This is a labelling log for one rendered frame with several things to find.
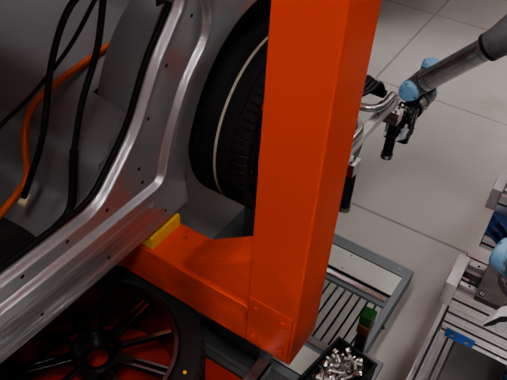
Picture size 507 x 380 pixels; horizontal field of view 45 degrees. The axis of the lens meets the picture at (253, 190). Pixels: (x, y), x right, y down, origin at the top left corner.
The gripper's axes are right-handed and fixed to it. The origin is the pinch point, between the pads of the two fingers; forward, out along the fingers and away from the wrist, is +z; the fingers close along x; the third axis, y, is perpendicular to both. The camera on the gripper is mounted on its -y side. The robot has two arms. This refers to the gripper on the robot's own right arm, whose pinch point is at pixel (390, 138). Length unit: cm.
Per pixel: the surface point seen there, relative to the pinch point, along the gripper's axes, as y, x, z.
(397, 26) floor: -83, -86, -251
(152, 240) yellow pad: -11, -42, 80
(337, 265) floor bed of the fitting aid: -75, -9, -1
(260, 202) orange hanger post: 27, -4, 81
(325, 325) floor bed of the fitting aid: -77, 1, 29
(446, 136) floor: -83, -6, -137
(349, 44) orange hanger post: 73, 10, 78
